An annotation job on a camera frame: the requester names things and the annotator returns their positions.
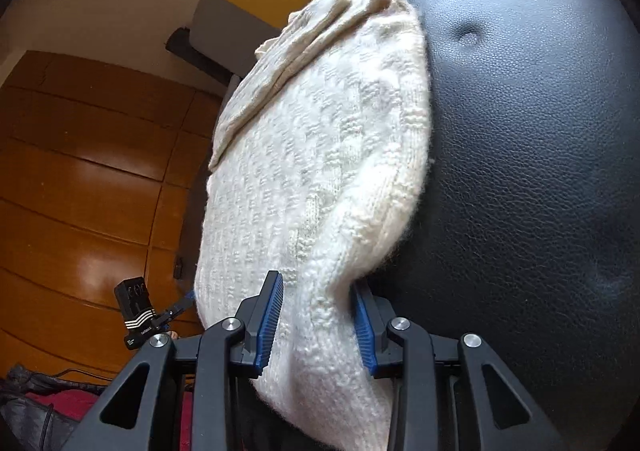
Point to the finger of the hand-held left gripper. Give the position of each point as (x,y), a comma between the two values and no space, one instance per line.
(180,306)

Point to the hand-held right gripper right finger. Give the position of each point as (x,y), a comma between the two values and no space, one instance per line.
(364,336)

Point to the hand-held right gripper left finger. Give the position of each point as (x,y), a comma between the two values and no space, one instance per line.
(270,326)

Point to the white knit sweater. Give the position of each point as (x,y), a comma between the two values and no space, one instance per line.
(310,156)

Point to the red fleece blanket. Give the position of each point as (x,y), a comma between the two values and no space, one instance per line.
(75,406)

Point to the dark grey cloth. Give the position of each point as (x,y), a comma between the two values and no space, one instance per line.
(30,411)

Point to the wooden wardrobe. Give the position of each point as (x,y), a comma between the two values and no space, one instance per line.
(90,171)

